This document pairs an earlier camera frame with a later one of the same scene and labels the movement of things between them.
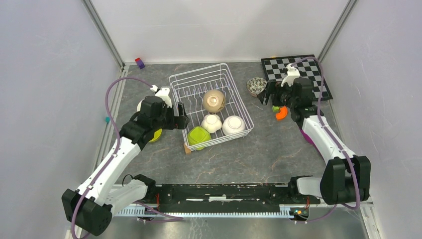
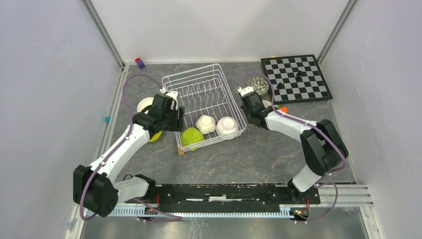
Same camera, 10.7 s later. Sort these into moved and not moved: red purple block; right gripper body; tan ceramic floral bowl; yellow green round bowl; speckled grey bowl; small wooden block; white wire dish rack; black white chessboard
Moved: right gripper body; small wooden block; tan ceramic floral bowl
Not moved: red purple block; speckled grey bowl; yellow green round bowl; white wire dish rack; black white chessboard
